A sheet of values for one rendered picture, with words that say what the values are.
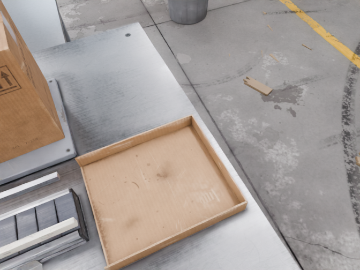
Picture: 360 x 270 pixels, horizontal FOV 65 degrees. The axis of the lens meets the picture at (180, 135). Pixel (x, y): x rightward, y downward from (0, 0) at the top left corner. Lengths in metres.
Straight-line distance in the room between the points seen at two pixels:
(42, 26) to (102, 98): 0.48
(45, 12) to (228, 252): 1.09
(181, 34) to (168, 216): 2.06
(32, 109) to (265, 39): 2.09
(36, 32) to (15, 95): 0.59
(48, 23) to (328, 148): 1.56
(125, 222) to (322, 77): 1.90
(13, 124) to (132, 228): 0.34
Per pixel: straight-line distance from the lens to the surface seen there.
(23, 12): 1.36
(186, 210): 0.62
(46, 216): 0.64
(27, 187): 0.59
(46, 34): 1.19
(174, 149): 0.70
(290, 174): 1.69
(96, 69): 0.96
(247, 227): 0.63
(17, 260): 0.64
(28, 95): 0.66
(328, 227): 1.63
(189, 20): 2.62
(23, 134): 0.74
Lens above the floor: 1.41
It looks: 54 degrees down
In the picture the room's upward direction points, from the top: 4 degrees counter-clockwise
